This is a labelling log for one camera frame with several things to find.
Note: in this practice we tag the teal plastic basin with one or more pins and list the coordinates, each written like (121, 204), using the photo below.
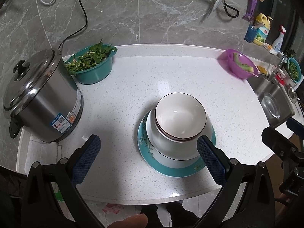
(95, 73)

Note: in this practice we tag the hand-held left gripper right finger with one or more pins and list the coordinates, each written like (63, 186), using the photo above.
(211, 161)

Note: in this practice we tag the curved green gourd piece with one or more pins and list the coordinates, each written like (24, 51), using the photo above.
(236, 58)

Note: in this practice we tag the packaged yellow sponge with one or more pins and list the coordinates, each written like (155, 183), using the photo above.
(273, 49)

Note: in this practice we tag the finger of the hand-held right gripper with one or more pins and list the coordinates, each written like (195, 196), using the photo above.
(295, 125)
(277, 140)

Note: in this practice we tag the leafy greens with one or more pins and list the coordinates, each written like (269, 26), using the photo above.
(87, 58)
(294, 70)

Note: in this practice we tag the stainless steel rice cooker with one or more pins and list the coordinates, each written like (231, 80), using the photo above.
(47, 99)

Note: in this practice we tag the stainless steel sink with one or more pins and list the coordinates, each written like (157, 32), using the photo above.
(263, 87)

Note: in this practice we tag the small teal basin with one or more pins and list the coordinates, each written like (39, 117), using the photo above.
(290, 61)

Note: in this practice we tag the shiny steel utensil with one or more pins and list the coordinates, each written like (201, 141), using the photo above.
(292, 93)

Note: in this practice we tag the clear glass bowl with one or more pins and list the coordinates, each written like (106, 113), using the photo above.
(270, 106)

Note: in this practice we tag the grey rimmed plate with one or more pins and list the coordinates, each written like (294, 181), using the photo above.
(185, 164)

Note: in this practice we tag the person's left hand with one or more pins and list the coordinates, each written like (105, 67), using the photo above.
(133, 222)

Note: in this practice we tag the person's dark pants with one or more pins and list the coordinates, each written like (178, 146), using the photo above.
(175, 216)

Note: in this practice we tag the pale green gourd piece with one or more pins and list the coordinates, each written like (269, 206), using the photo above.
(247, 67)

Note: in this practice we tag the white spray bottle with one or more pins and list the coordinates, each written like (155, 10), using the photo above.
(277, 41)

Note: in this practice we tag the yellow scouring sponge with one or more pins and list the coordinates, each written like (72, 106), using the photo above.
(262, 70)

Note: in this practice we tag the large white bowl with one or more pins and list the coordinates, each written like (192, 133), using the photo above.
(163, 144)

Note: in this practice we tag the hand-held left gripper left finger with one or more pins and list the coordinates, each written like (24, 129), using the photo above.
(86, 161)

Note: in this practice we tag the blue utensil cup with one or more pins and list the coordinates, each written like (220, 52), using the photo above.
(249, 34)

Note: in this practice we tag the red plastic holder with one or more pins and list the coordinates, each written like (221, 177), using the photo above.
(280, 78)

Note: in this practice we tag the yellow detergent bottle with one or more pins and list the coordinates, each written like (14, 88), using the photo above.
(261, 34)

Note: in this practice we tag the chrome faucet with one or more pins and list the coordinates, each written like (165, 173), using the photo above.
(281, 61)

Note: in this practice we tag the teal floral plate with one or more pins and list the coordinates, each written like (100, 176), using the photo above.
(175, 172)

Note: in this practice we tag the purple plastic basin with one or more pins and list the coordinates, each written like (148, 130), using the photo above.
(228, 61)

